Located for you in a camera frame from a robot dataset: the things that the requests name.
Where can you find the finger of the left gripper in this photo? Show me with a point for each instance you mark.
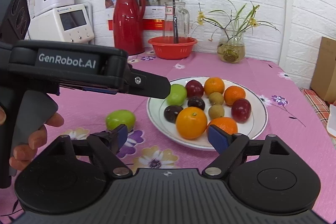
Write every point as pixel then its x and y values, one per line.
pixel 142 83

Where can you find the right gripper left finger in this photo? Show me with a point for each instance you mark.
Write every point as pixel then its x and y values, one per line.
pixel 104 148

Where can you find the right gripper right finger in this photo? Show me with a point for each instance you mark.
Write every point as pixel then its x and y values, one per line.
pixel 230 149

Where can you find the tangerine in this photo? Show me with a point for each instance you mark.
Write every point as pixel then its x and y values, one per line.
pixel 226 124
pixel 233 93

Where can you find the green apple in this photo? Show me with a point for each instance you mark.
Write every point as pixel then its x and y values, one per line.
pixel 118 117
pixel 177 96

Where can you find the brown longan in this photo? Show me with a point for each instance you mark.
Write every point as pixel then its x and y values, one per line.
pixel 216 98
pixel 216 111

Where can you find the red plum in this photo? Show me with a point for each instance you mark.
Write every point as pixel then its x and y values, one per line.
pixel 194 89
pixel 241 110

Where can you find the dark plum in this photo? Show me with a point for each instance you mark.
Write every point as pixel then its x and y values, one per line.
pixel 171 112
pixel 196 101

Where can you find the large orange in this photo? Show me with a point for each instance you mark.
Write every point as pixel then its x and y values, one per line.
pixel 191 123

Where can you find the person's left hand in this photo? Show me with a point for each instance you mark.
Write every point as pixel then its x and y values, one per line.
pixel 25 153

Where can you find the green apple on plate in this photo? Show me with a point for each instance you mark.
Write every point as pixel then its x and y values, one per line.
pixel 177 96

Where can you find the red plastic basket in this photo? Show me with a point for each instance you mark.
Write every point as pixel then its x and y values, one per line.
pixel 165 48

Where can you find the tangerine on plate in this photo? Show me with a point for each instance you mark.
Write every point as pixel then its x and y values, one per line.
pixel 233 93

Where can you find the red plum on plate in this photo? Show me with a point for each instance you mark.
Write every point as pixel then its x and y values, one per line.
pixel 194 89

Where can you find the black chopsticks in pitcher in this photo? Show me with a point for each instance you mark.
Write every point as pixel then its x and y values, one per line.
pixel 175 27

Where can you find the orange on plate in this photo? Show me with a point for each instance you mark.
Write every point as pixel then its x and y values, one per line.
pixel 214 84

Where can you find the white water dispenser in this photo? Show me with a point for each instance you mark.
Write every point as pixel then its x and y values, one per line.
pixel 64 24

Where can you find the pink floral tablecloth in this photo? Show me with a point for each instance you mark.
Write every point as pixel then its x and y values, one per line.
pixel 287 174

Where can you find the red thermos jug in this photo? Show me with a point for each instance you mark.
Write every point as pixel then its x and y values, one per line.
pixel 127 25

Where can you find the clear glass pitcher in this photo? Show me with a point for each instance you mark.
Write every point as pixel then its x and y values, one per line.
pixel 183 20

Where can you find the glass vase with plant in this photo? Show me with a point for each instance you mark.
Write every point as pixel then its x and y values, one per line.
pixel 232 25

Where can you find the plaid cushion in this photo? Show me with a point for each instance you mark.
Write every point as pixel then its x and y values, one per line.
pixel 321 108

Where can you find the white plastic pouch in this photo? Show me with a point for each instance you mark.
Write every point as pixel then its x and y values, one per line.
pixel 331 123

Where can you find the cardboard box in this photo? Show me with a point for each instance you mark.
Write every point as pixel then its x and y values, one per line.
pixel 323 80

